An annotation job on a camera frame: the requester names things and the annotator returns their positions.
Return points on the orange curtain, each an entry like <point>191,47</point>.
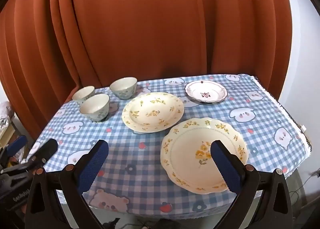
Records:
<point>150,31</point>

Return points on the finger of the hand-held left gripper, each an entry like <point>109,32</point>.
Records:
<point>17,145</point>
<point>46,150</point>

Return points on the round yellow floral plate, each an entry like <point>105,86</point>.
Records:
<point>150,114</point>

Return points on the scalloped yellow floral plate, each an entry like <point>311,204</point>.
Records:
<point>185,151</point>

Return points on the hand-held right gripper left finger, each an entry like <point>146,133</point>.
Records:
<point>93,164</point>

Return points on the grey fuzzy object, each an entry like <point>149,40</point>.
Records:
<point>4,116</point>

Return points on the blue checked printed tablecloth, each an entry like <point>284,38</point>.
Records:
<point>125,144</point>

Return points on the cream wooden frame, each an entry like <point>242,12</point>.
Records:
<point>6,135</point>

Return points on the floral ceramic bowl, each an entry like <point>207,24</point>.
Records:
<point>83,95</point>
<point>123,91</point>
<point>96,112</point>

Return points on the small red-rimmed white plate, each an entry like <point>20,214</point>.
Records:
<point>197,90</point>

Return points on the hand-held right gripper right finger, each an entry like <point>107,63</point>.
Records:
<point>225,166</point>

